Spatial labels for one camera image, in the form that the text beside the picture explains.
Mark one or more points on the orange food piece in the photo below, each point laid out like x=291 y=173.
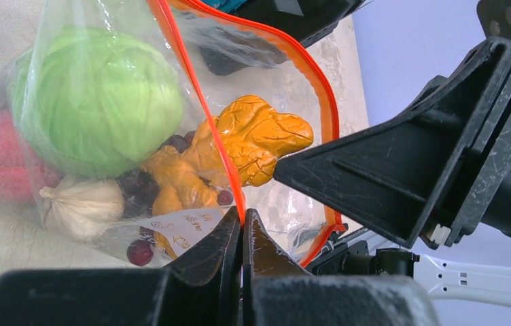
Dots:
x=254 y=134

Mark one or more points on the green cabbage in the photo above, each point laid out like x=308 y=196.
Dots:
x=95 y=103

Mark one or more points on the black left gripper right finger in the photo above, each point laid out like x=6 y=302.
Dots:
x=277 y=291

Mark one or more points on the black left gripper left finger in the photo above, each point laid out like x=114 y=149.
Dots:
x=201 y=287

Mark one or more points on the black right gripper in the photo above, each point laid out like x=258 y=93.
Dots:
x=440 y=167

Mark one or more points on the clear zip bag orange zipper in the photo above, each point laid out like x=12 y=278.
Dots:
x=177 y=29

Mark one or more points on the black toolbox clear lids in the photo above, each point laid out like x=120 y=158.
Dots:
x=306 y=21

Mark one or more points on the white garlic bulb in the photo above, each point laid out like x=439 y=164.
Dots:
x=81 y=208

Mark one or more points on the pink peach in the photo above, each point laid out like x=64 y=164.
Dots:
x=22 y=173

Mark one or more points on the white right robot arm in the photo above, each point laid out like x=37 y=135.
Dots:
x=447 y=279

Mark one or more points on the red grape bunch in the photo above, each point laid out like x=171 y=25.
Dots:
x=139 y=192

